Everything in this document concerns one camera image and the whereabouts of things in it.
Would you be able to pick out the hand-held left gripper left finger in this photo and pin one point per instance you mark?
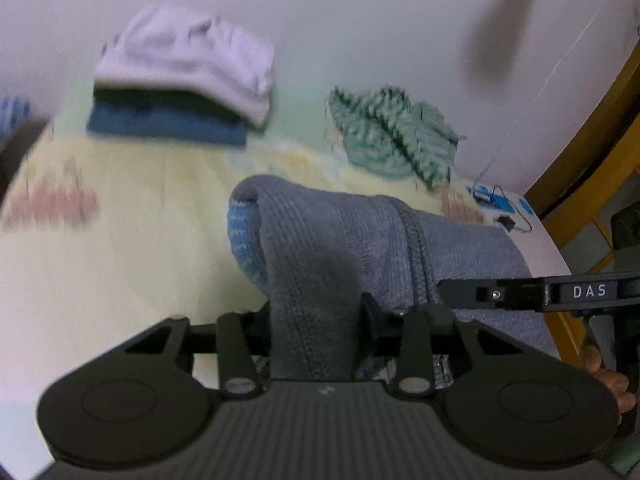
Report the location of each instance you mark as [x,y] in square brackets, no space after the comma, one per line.
[262,321]

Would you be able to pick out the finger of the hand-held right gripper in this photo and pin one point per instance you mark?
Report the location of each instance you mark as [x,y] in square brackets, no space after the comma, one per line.
[490,294]

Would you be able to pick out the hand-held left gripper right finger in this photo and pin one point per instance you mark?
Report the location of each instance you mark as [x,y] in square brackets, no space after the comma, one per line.
[373,317]

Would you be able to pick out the grey knit sweater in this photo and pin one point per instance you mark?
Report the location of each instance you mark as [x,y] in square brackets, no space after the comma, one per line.
[350,270]

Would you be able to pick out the person's right hand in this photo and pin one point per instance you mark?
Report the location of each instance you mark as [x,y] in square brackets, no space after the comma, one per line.
[612,385]

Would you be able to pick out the black charger plug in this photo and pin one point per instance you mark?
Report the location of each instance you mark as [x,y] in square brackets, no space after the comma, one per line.
[507,223]

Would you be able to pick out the yellow printed bed sheet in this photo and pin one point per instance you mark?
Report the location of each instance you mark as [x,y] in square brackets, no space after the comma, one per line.
[125,240]

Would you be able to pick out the green striped garment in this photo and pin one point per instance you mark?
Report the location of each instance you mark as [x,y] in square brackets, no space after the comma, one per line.
[395,135]

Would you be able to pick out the blue folded garment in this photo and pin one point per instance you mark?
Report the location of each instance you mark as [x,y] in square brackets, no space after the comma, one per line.
[165,125]

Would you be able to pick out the dark folded garment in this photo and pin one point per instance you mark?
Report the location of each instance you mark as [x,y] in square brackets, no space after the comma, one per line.
[165,102]

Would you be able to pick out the white folded garment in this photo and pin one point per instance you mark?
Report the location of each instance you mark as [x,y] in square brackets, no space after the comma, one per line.
[195,60]

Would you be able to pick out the blue checked cloth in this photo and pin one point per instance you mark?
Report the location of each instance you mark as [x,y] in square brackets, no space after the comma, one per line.
[12,112]

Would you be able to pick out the yellow wooden frame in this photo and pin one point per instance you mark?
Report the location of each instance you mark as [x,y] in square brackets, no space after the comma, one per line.
[585,150]

